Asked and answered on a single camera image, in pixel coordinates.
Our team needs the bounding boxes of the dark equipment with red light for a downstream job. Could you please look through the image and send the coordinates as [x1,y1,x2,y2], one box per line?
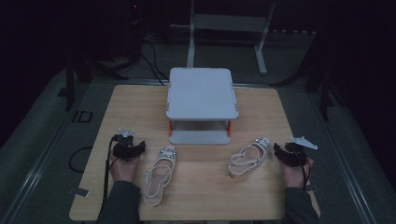
[122,0,146,60]

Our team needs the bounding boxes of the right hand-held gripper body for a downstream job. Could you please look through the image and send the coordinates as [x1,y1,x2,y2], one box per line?
[284,135,318,168]

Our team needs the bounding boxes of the person's left hand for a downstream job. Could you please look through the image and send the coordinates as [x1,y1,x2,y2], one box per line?
[109,153,142,183]

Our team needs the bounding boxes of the person's right hand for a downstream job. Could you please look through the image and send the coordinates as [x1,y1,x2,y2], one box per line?
[281,157,315,189]

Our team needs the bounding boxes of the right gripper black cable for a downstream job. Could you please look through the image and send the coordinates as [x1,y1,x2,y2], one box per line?
[293,148,312,190]

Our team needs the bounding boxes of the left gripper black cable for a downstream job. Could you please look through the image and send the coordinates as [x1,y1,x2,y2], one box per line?
[102,135,119,203]

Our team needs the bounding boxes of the black looped floor cable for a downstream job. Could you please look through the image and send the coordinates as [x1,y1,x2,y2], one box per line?
[68,146,94,174]

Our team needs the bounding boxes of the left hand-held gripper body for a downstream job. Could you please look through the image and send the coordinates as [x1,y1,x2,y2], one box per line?
[112,128,138,162]

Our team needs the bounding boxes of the white metal stand frame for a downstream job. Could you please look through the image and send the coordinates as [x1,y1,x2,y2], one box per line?
[186,0,276,76]

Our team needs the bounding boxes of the black tripod stand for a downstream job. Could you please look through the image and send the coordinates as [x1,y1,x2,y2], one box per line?
[57,57,129,112]
[270,59,345,122]

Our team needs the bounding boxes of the black tape floor mark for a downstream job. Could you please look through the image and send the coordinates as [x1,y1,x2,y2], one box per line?
[72,110,93,123]

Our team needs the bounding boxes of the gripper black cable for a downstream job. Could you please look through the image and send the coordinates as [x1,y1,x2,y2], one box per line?
[102,135,119,203]
[293,148,312,190]

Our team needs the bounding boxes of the beige slingback heeled shoe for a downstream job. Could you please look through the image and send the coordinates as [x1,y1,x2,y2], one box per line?
[228,136,272,179]
[143,146,177,207]

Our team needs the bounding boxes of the white two-tier shoe rack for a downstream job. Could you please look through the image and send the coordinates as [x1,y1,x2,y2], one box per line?
[165,67,240,146]

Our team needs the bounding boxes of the black floor cables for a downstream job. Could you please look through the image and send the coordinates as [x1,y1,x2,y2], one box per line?
[139,39,171,87]

